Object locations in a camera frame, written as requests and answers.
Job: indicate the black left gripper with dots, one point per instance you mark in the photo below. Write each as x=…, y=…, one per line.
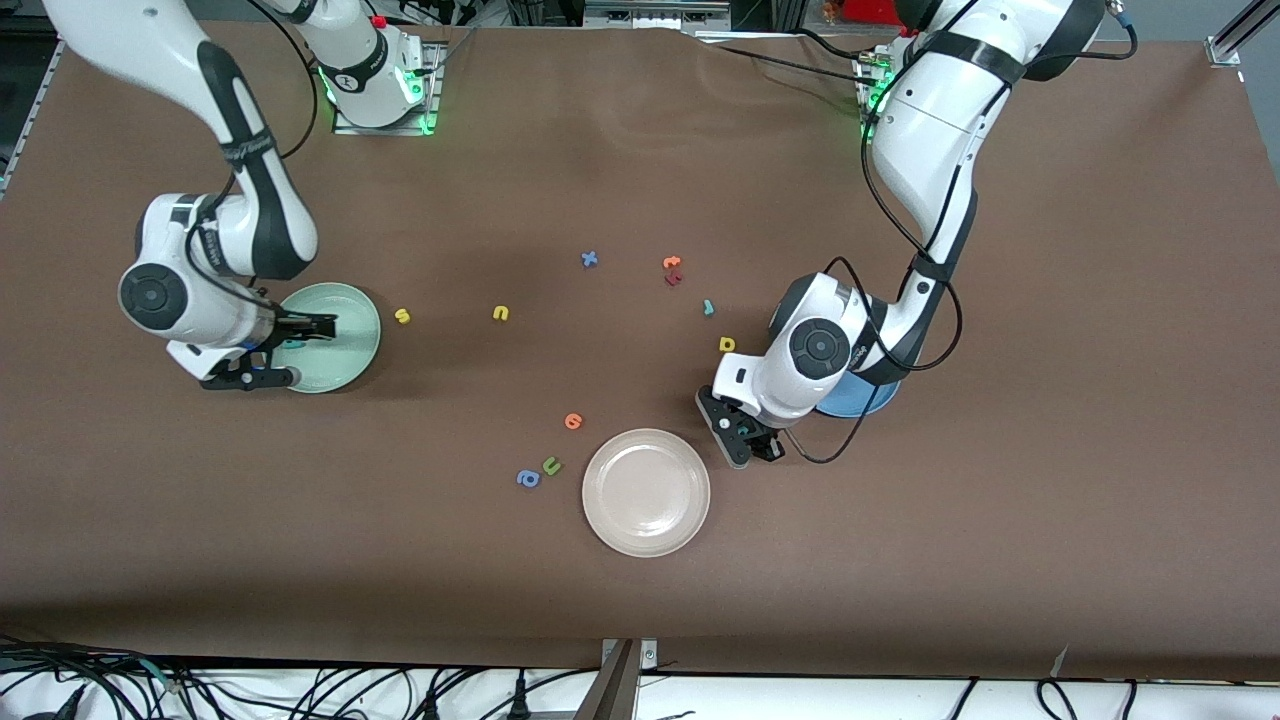
x=762, y=448

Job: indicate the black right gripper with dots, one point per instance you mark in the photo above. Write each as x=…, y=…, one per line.
x=284, y=327

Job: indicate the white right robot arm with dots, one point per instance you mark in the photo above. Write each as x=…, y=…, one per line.
x=250, y=200

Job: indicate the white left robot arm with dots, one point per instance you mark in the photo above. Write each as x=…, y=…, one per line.
x=930, y=120

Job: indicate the green plate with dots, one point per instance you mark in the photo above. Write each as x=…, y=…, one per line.
x=350, y=305

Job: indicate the blue plate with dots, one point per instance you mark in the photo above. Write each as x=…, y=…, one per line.
x=850, y=405

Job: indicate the beige plate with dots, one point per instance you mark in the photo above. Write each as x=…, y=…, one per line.
x=645, y=492

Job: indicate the black power plug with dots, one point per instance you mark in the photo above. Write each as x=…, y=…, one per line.
x=520, y=700

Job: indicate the white paper scrap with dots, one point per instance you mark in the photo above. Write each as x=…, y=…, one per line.
x=1060, y=660

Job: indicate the red box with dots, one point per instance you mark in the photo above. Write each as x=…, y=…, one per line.
x=865, y=10

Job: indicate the grey equipment box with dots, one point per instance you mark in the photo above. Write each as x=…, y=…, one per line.
x=650, y=12

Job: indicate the small metal bracket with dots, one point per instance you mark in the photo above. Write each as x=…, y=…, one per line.
x=648, y=655

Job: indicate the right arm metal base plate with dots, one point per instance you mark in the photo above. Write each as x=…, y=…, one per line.
x=437, y=90

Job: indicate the aluminium frame profile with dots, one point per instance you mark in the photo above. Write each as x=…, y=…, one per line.
x=612, y=690

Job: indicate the aluminium table edge rail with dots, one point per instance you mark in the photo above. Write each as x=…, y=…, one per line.
x=30, y=110

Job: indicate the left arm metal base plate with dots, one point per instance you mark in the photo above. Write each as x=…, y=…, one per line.
x=864, y=70

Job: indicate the aluminium corner post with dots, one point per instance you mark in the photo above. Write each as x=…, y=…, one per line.
x=1225, y=45

